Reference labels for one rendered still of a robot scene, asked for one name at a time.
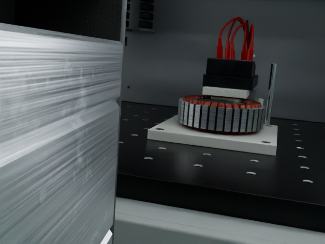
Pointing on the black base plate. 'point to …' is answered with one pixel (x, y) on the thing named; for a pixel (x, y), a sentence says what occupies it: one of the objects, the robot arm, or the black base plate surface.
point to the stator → (221, 114)
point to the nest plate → (167, 127)
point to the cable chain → (143, 16)
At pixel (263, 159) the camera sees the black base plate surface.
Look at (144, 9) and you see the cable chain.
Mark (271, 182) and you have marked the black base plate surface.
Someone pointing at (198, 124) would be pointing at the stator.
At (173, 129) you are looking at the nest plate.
